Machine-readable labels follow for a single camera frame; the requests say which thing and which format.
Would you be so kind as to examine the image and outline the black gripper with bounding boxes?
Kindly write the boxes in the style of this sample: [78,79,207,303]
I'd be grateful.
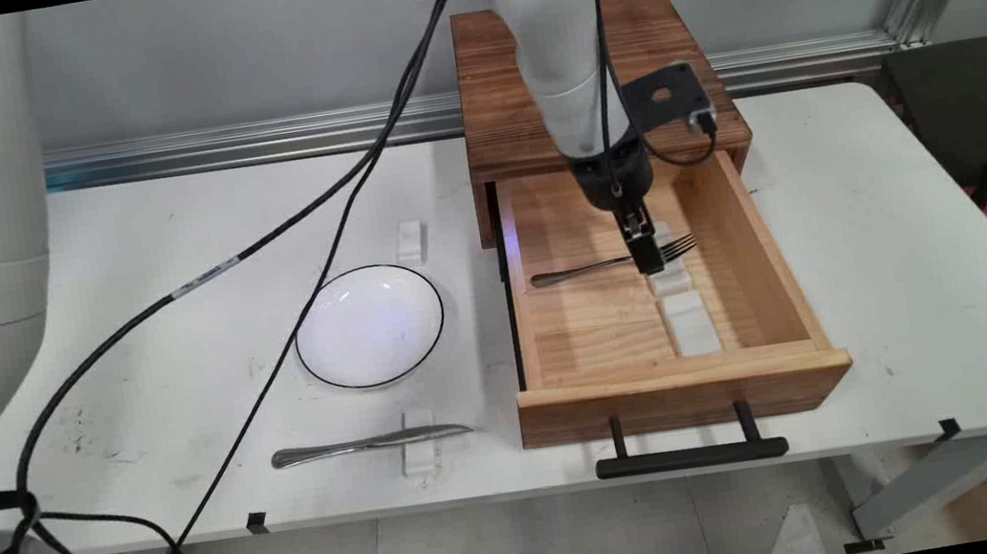
[563,125,669,285]

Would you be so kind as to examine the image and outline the silver table knife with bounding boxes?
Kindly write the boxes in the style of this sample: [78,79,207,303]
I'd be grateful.
[270,419,477,471]

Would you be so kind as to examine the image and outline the white ceramic cutlery rest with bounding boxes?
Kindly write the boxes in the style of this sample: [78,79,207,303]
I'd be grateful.
[638,216,695,299]
[394,408,442,479]
[658,288,723,361]
[392,219,429,269]

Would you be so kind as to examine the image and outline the silver fork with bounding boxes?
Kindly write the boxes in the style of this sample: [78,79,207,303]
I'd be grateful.
[527,232,702,290]

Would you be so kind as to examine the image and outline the light wooden drawer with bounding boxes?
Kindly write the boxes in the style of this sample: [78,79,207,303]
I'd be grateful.
[485,132,860,453]

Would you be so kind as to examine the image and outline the dark wooden cabinet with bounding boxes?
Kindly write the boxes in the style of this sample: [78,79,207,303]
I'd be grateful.
[448,0,763,251]

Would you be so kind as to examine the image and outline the white plate with black rim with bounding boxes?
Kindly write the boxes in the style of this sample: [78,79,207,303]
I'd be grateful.
[286,256,454,399]

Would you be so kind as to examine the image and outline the white table leg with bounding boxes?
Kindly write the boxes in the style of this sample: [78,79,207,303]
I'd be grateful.
[833,434,987,547]

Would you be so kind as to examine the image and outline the black camera cable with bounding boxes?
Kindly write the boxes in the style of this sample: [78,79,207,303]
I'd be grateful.
[596,0,723,178]

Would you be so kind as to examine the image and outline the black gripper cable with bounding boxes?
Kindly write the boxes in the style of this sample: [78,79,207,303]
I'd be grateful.
[579,0,633,204]

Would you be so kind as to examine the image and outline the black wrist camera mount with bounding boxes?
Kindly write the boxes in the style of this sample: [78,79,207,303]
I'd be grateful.
[617,58,719,148]

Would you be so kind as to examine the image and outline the black drawer handle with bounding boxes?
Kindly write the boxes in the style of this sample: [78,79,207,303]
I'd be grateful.
[588,393,792,483]

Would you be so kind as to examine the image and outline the plain black cable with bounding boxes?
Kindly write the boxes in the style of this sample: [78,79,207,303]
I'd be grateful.
[54,0,543,554]

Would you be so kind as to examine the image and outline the horizontal aluminium rail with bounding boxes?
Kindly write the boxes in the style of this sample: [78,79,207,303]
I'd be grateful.
[41,29,905,193]

